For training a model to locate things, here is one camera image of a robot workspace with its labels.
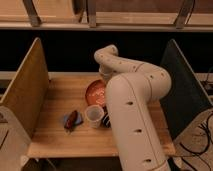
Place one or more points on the red ceramic bowl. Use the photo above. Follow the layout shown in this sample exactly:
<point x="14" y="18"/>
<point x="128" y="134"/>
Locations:
<point x="95" y="93"/>

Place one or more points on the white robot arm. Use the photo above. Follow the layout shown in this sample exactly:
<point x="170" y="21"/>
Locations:
<point x="131" y="86"/>

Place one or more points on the translucent plastic cup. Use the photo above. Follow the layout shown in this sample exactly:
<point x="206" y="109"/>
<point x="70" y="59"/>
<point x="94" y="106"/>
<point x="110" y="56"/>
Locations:
<point x="94" y="115"/>

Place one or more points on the black rectangular box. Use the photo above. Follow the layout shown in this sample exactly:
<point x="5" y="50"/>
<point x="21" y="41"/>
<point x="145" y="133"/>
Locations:
<point x="105" y="119"/>

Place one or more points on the red brown toy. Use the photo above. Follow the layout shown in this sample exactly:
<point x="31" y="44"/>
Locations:
<point x="71" y="120"/>

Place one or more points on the left wooden side panel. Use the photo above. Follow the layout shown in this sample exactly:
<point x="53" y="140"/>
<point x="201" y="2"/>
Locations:
<point x="23" y="98"/>

